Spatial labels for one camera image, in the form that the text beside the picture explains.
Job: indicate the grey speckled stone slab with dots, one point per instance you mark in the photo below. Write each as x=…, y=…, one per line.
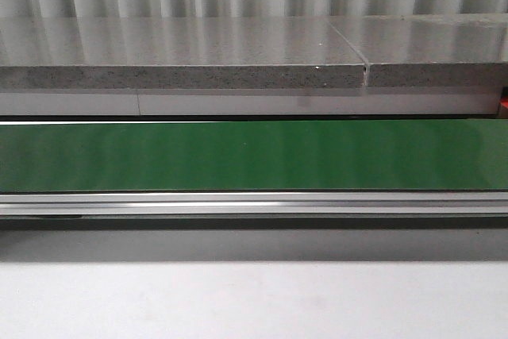
x=178, y=53

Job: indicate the green conveyor belt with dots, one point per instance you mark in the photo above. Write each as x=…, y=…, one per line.
x=430, y=155

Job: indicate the aluminium conveyor frame rail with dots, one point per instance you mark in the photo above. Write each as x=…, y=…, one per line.
x=254, y=204

